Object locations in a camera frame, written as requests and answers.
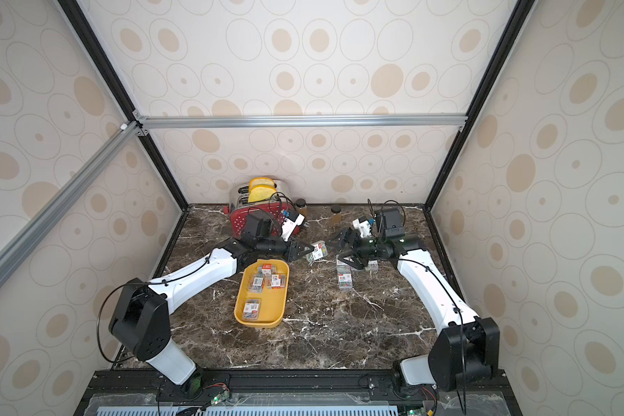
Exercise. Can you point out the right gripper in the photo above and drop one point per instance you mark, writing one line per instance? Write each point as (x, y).
(355, 250)

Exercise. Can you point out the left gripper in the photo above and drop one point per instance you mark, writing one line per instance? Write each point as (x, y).
(292, 250)

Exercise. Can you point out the paper clip box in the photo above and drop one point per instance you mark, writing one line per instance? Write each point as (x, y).
(251, 309)
(372, 266)
(277, 281)
(342, 268)
(257, 284)
(345, 280)
(320, 251)

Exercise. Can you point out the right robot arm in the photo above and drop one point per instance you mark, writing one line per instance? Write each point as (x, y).
(466, 350)

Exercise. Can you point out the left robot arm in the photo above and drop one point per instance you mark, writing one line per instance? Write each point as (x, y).
(141, 316)

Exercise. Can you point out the yellow storage tray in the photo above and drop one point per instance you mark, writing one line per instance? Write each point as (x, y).
(273, 301)

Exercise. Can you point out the right spice jar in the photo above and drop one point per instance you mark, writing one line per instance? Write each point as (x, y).
(337, 216)

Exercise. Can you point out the spice jar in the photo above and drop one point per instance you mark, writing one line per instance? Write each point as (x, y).
(337, 216)
(301, 206)

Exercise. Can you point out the left spice jar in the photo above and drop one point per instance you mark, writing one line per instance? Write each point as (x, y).
(301, 206)

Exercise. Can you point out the yellow toast slice front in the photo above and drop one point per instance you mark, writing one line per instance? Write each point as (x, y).
(260, 193)

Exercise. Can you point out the yellow toast slice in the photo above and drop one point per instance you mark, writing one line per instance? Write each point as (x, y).
(260, 193)
(262, 182)

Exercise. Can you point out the red toaster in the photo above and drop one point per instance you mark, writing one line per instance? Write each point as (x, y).
(239, 205)

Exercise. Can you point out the yellow toast slice rear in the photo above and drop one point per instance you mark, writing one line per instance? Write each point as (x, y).
(262, 182)

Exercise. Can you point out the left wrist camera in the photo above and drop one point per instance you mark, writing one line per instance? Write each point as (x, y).
(292, 221)

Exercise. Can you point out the horizontal aluminium rail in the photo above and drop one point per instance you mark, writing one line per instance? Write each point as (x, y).
(305, 121)

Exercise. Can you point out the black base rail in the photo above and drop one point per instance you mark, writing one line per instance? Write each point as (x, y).
(290, 392)

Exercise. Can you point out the left aluminium rail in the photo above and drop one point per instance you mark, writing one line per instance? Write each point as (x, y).
(22, 245)

